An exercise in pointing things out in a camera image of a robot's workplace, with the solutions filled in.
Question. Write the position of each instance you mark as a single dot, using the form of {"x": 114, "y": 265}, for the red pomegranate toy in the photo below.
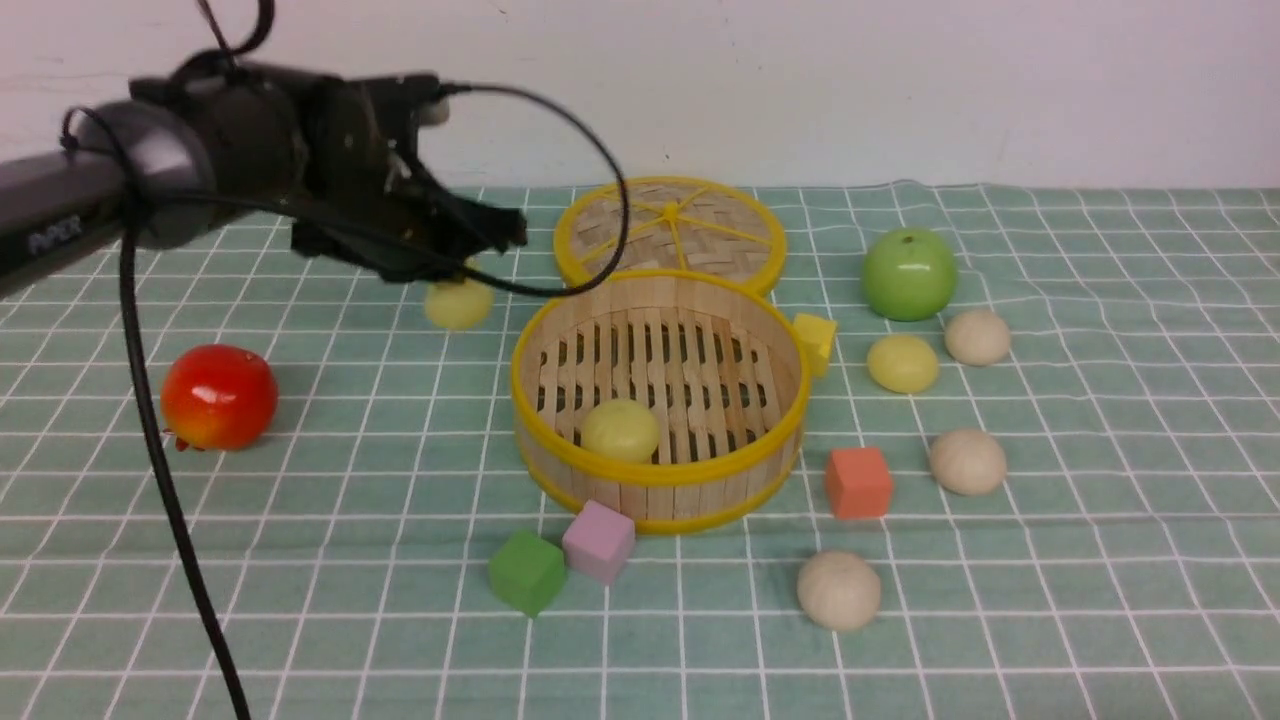
{"x": 218, "y": 397}

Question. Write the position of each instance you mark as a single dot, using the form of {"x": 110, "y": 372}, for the yellow cube block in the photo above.
{"x": 818, "y": 337}

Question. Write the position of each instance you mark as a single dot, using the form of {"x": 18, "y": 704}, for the bamboo steamer tray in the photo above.
{"x": 721, "y": 371}

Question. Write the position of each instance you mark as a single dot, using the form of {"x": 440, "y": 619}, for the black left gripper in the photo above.
{"x": 366, "y": 203}

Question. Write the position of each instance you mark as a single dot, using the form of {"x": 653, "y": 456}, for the orange cube block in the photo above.
{"x": 859, "y": 484}

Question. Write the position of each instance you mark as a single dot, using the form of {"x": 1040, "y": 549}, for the woven bamboo steamer lid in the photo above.
{"x": 673, "y": 223}

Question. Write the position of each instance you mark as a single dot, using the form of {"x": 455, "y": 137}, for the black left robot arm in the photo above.
{"x": 186, "y": 154}

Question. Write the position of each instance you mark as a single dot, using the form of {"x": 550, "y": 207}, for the green cube block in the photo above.
{"x": 527, "y": 572}

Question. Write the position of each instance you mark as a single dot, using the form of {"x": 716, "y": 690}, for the pink cube block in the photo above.
{"x": 599, "y": 542}

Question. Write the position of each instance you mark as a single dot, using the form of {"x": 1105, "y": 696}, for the yellow bun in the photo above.
{"x": 458, "y": 305}
{"x": 903, "y": 364}
{"x": 621, "y": 429}

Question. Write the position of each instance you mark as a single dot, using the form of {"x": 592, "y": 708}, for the white bun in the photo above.
{"x": 839, "y": 591}
{"x": 977, "y": 337}
{"x": 968, "y": 462}

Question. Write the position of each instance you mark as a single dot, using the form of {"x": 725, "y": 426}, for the green checkered tablecloth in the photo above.
{"x": 1126, "y": 569}

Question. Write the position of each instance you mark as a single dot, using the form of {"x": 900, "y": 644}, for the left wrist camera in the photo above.
{"x": 433, "y": 111}

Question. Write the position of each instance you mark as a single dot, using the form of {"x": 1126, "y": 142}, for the green apple toy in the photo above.
{"x": 909, "y": 275}

